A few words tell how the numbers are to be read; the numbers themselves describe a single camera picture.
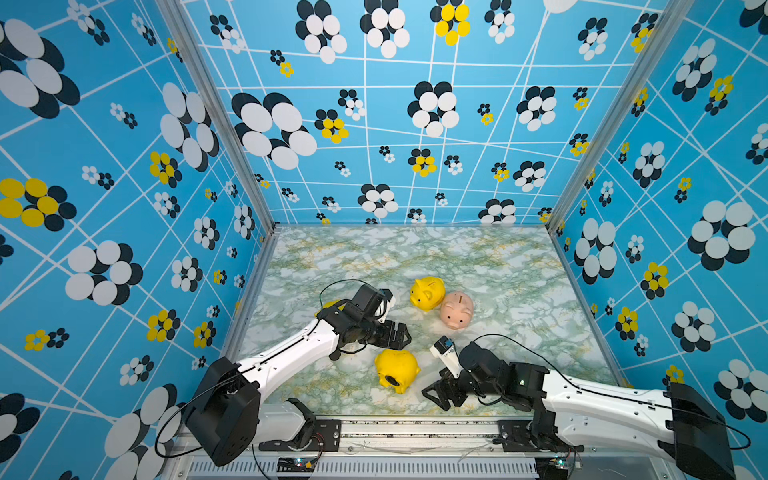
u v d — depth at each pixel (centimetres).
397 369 76
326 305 62
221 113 87
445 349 68
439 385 66
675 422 42
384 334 72
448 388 65
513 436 73
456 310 86
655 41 73
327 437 74
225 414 40
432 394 69
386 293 77
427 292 89
